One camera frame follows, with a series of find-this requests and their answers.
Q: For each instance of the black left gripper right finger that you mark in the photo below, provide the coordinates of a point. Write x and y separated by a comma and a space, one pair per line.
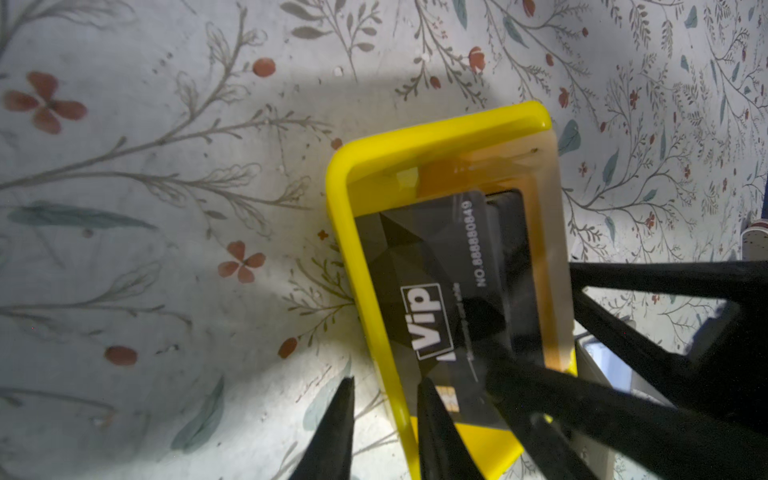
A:
442, 452

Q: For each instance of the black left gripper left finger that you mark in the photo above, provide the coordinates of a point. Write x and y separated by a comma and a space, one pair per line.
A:
329, 453

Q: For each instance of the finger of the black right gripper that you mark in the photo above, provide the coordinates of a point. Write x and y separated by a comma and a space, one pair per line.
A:
737, 280
711, 425

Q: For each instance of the pink white small clip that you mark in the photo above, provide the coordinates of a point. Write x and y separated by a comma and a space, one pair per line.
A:
755, 241

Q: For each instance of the yellow plastic tray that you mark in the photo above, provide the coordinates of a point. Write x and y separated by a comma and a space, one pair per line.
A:
508, 148

